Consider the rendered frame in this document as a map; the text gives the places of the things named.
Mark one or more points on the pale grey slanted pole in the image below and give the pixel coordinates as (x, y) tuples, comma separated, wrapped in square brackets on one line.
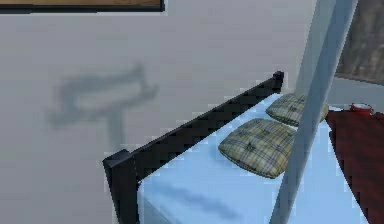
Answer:
[(313, 110)]

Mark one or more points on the black framed wall picture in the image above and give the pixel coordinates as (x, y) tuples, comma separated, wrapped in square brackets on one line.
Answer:
[(80, 5)]

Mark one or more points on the dark red blanket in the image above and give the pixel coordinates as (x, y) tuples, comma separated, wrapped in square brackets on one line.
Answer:
[(361, 156)]

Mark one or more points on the red and white cup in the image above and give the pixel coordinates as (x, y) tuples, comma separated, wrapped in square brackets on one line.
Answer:
[(361, 108)]

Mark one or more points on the grey brown window curtain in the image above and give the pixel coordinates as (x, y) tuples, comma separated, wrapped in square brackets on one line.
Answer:
[(365, 43)]

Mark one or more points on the plaid green pillow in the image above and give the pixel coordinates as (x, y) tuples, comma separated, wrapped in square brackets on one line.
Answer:
[(258, 146), (288, 108)]

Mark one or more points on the black framed bed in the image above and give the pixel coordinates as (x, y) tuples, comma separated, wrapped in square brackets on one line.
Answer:
[(186, 186)]

